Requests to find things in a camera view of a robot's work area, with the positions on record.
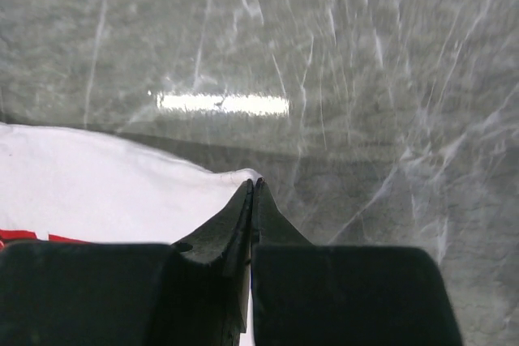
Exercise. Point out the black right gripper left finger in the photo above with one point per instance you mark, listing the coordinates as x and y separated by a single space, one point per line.
192 292

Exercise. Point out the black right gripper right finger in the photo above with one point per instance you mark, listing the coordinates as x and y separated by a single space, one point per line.
305 294

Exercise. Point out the white t-shirt red print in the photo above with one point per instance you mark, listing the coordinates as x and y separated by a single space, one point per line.
63 182

